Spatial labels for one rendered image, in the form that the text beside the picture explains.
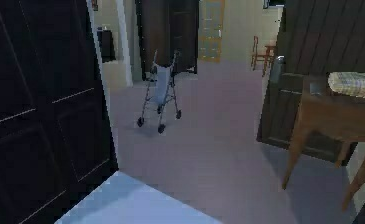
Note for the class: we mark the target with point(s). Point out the grey folding stroller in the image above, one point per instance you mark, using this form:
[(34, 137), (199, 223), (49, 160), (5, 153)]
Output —
[(162, 87)]

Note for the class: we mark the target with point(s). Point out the dark brown wardrobe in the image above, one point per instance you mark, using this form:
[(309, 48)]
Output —
[(170, 33)]

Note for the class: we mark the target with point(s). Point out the yellow panelled room door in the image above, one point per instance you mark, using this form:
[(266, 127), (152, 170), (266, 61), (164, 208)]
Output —
[(211, 30)]

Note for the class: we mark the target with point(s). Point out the red wooden chair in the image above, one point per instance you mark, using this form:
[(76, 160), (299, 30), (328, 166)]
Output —
[(257, 55)]

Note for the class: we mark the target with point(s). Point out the small black cabinet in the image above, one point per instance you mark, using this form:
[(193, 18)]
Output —
[(106, 45)]

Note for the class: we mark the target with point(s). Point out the red wooden table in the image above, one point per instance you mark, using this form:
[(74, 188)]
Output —
[(270, 53)]

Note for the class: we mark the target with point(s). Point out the black panelled cupboard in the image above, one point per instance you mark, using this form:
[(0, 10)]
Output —
[(40, 110)]

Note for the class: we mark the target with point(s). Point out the brown wooden table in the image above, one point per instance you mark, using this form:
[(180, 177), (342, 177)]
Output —
[(326, 115)]

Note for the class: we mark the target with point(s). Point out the dark brown room door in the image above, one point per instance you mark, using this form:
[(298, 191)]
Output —
[(318, 50)]

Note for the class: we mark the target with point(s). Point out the checked folded cloth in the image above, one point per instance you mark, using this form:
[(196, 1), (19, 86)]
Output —
[(351, 84)]

